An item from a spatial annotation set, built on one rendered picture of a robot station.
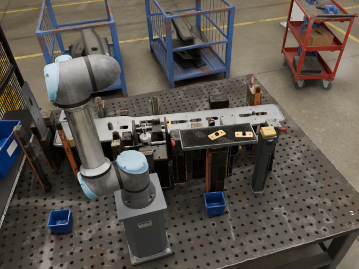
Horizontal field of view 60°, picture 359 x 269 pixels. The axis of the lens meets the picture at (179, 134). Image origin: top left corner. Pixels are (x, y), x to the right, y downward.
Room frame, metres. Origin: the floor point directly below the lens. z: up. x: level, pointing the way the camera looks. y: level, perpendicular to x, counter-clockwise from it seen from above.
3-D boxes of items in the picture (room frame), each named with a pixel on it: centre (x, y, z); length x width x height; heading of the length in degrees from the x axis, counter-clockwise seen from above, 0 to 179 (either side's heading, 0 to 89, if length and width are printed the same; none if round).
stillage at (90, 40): (3.71, 1.13, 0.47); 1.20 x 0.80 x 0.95; 12
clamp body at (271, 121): (1.34, -0.53, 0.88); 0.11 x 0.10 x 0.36; 5
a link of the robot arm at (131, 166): (0.84, 0.20, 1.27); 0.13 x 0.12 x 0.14; 111
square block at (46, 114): (1.52, 0.82, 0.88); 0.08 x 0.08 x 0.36; 5
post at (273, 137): (1.16, -0.45, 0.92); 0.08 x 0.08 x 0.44; 5
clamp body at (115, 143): (1.24, 0.34, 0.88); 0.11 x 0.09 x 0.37; 5
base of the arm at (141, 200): (0.85, 0.19, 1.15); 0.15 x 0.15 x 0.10
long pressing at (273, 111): (1.46, 0.05, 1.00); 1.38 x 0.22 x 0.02; 95
